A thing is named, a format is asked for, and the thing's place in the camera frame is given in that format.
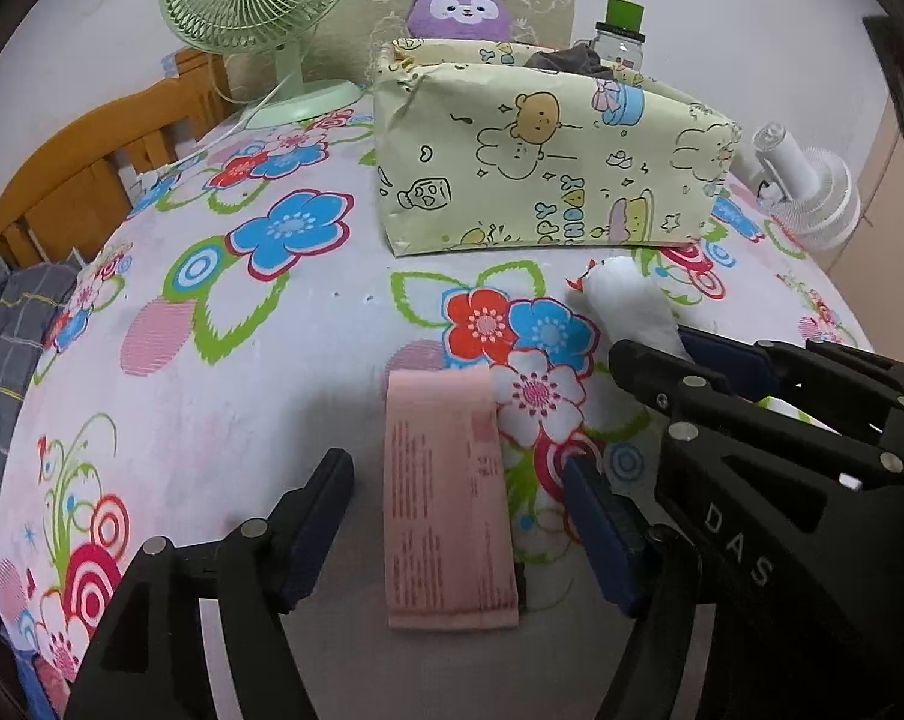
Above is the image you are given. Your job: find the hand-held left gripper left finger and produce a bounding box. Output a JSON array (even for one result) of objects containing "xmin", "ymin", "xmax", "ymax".
[{"xmin": 62, "ymin": 448, "xmax": 355, "ymax": 720}]

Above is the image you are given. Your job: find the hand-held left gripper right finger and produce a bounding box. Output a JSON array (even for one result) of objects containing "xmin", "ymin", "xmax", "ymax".
[{"xmin": 563, "ymin": 454, "xmax": 723, "ymax": 720}]

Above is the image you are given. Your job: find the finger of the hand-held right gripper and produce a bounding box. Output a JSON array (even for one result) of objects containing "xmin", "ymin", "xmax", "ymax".
[
  {"xmin": 677, "ymin": 325, "xmax": 904, "ymax": 434},
  {"xmin": 608, "ymin": 340, "xmax": 904, "ymax": 487}
]

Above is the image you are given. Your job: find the white cloth roll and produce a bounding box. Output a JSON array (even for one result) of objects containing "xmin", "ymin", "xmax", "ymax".
[{"xmin": 568, "ymin": 255, "xmax": 686, "ymax": 361}]

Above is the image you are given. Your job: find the pink packet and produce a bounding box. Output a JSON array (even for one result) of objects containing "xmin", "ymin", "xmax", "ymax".
[{"xmin": 384, "ymin": 367, "xmax": 520, "ymax": 631}]

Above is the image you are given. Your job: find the cream cartoon printed storage bag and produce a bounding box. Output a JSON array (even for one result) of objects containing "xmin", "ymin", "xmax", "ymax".
[{"xmin": 372, "ymin": 37, "xmax": 742, "ymax": 260}]

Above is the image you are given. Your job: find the grey velvet drawstring pouch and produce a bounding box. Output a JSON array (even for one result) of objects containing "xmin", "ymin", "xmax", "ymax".
[{"xmin": 525, "ymin": 43, "xmax": 618, "ymax": 80}]

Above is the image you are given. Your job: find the floral tablecloth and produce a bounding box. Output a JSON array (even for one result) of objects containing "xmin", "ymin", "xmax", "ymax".
[{"xmin": 0, "ymin": 101, "xmax": 877, "ymax": 720}]

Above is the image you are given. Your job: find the small white fan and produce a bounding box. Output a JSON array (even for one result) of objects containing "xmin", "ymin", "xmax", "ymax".
[{"xmin": 748, "ymin": 122, "xmax": 862, "ymax": 250}]

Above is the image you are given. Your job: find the beige cabinet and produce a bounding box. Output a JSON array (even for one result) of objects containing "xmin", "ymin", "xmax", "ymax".
[{"xmin": 823, "ymin": 101, "xmax": 904, "ymax": 316}]

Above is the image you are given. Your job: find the glass jar with green lid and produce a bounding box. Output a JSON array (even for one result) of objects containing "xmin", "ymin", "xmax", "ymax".
[{"xmin": 572, "ymin": 0, "xmax": 648, "ymax": 72}]

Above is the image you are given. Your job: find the grey plaid cloth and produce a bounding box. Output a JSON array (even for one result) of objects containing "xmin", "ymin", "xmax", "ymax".
[{"xmin": 0, "ymin": 255, "xmax": 82, "ymax": 458}]

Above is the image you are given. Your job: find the purple plush toy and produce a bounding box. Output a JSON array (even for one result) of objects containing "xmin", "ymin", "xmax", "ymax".
[{"xmin": 408, "ymin": 0, "xmax": 514, "ymax": 42}]

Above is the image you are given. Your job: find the wooden chair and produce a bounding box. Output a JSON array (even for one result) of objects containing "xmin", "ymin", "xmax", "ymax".
[{"xmin": 0, "ymin": 49, "xmax": 232, "ymax": 269}]

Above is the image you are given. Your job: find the white fan cable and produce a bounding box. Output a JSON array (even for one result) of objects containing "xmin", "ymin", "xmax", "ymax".
[{"xmin": 133, "ymin": 52, "xmax": 288, "ymax": 181}]

